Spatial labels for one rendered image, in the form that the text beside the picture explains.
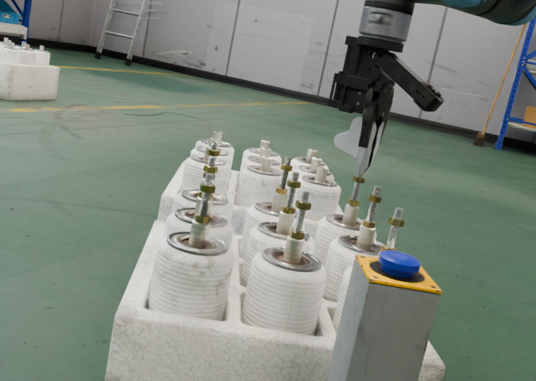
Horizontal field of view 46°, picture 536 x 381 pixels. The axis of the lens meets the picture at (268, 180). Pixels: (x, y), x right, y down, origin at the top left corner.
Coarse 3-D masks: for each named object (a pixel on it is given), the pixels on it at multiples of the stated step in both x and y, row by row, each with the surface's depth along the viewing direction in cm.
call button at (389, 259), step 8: (384, 256) 60; (392, 256) 61; (400, 256) 61; (408, 256) 62; (384, 264) 60; (392, 264) 59; (400, 264) 59; (408, 264) 59; (416, 264) 60; (392, 272) 60; (400, 272) 60; (408, 272) 59; (416, 272) 60
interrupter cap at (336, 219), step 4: (328, 216) 103; (332, 216) 104; (336, 216) 104; (340, 216) 105; (328, 220) 101; (332, 220) 102; (336, 220) 102; (340, 220) 104; (360, 220) 105; (336, 224) 100; (340, 224) 100; (344, 224) 100; (356, 224) 103; (360, 224) 103; (348, 228) 99; (352, 228) 99; (356, 228) 99
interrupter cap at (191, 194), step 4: (184, 192) 100; (188, 192) 101; (192, 192) 101; (196, 192) 102; (184, 196) 98; (188, 196) 99; (192, 196) 99; (196, 196) 101; (216, 196) 102; (220, 196) 103; (224, 196) 102; (192, 200) 97; (196, 200) 97; (216, 200) 100; (220, 200) 100; (224, 200) 100; (228, 200) 101; (212, 204) 97; (216, 204) 97; (220, 204) 98; (224, 204) 99
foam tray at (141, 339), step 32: (160, 224) 106; (128, 288) 78; (128, 320) 71; (160, 320) 71; (192, 320) 73; (224, 320) 79; (320, 320) 80; (128, 352) 72; (160, 352) 72; (192, 352) 72; (224, 352) 72; (256, 352) 73; (288, 352) 73; (320, 352) 73
